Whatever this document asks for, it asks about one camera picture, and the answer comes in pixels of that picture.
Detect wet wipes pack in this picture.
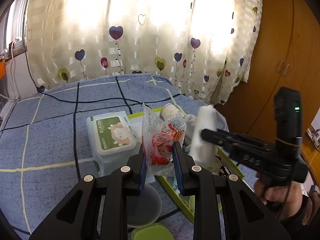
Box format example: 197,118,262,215
86,111,141,177

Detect orange plastic basket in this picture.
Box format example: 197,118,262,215
0,61,6,79

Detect wooden wardrobe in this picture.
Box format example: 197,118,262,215
217,0,319,141

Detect white cloth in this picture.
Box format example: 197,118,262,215
185,105,217,167

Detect green-rimmed white box tray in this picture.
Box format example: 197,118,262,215
127,106,245,224

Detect black white striped sock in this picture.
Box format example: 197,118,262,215
207,153,237,177

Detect heart pattern curtain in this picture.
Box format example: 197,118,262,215
26,0,263,105

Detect grey sock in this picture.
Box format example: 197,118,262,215
184,114,200,146

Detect white cable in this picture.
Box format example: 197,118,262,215
0,43,21,100

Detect clear plastic cup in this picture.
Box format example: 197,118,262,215
127,184,162,228

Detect person's right hand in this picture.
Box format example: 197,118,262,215
254,173,303,217

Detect white red-striped sock roll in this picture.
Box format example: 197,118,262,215
159,103,182,121

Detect clear bag red candies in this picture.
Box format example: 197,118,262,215
142,105,187,177

